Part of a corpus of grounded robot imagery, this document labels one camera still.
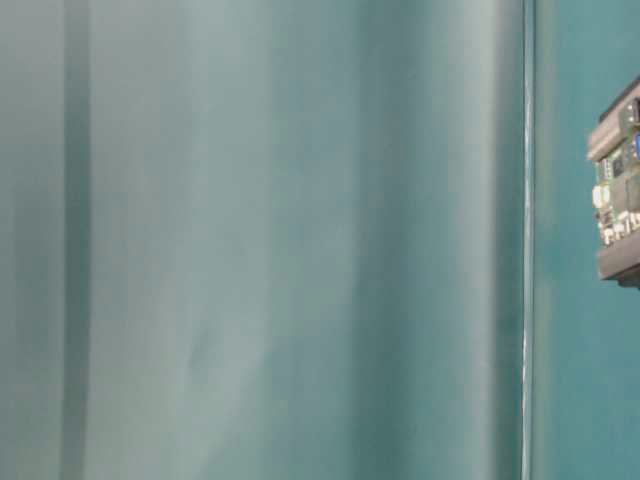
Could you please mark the green PCB board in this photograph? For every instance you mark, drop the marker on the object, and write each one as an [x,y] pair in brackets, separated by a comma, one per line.
[614,151]

